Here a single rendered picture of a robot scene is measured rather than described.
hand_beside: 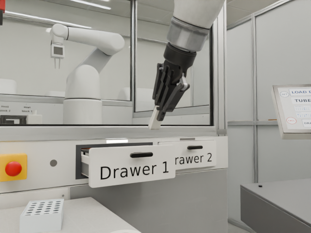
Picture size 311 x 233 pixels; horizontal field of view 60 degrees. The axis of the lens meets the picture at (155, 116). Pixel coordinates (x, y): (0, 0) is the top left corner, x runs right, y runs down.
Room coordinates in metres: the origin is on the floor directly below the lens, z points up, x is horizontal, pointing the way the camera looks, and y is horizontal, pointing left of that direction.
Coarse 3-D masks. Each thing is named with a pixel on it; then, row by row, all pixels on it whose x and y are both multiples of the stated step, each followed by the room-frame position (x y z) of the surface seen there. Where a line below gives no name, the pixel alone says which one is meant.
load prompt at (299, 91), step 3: (291, 90) 1.31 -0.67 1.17; (294, 90) 1.31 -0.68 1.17; (297, 90) 1.31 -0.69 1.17; (300, 90) 1.30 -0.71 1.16; (303, 90) 1.30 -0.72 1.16; (306, 90) 1.30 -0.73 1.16; (309, 90) 1.29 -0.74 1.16; (291, 93) 1.30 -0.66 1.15; (294, 93) 1.30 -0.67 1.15; (297, 93) 1.29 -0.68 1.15; (300, 93) 1.29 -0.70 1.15; (303, 93) 1.29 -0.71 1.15; (306, 93) 1.28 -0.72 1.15; (309, 93) 1.28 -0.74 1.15
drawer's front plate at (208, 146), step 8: (160, 144) 1.03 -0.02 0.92; (168, 144) 1.05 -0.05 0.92; (176, 144) 1.07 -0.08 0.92; (184, 144) 1.09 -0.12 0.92; (192, 144) 1.11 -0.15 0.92; (200, 144) 1.14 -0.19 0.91; (208, 144) 1.16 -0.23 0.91; (176, 152) 1.07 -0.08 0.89; (184, 152) 1.09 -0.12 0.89; (192, 152) 1.11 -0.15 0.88; (200, 152) 1.14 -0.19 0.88; (208, 152) 1.16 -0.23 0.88; (176, 160) 1.07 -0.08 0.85; (184, 160) 1.09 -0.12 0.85; (192, 160) 1.11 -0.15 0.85; (176, 168) 1.07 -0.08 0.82; (184, 168) 1.09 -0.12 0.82
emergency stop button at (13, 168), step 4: (8, 164) 0.72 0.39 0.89; (12, 164) 0.73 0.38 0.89; (16, 164) 0.73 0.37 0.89; (8, 168) 0.72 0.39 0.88; (12, 168) 0.72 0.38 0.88; (16, 168) 0.73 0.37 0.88; (20, 168) 0.74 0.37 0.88; (8, 172) 0.72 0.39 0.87; (12, 172) 0.72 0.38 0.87; (16, 172) 0.73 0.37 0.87; (12, 176) 0.73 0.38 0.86
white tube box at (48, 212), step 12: (36, 204) 0.68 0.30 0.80; (48, 204) 0.69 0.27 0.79; (60, 204) 0.68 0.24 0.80; (24, 216) 0.58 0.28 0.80; (36, 216) 0.59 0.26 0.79; (48, 216) 0.60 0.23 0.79; (60, 216) 0.60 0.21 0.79; (24, 228) 0.58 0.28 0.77; (36, 228) 0.59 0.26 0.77; (48, 228) 0.60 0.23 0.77; (60, 228) 0.60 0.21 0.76
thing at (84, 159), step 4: (84, 156) 0.87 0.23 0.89; (88, 156) 0.86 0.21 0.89; (84, 160) 0.87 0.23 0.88; (88, 160) 0.83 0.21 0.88; (84, 164) 0.86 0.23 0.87; (88, 164) 0.83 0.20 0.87; (84, 168) 0.86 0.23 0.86; (88, 168) 0.82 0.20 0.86; (84, 172) 0.86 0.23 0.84; (88, 172) 0.82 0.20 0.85; (88, 176) 0.83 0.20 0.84
